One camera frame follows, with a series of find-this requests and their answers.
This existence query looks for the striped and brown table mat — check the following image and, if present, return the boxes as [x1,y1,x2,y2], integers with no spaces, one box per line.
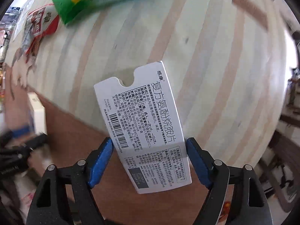
[0,0,291,225]

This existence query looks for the dark wooden chair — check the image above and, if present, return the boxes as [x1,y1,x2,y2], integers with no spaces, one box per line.
[255,112,300,214]

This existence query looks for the white medicine sleeve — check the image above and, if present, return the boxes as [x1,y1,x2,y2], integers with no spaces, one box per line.
[94,61,192,194]

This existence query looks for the white blue medicine box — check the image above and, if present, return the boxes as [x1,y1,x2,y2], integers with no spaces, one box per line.
[27,92,47,135]

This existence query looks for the brown leather mat label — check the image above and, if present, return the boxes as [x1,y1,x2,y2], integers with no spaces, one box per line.
[232,0,269,31]

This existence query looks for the red white snack wrapper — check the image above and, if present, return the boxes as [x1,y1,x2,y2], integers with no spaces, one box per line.
[21,4,59,60]

